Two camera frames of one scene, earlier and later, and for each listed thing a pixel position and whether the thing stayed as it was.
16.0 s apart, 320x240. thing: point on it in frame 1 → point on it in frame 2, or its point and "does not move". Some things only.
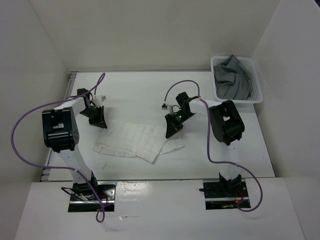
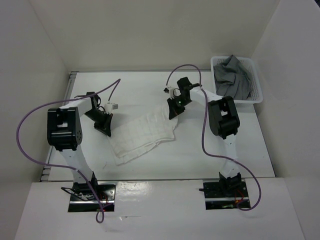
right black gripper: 172,126 → 174,110
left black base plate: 106,191 does not move
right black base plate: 216,199 does not move
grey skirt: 233,80 does not move
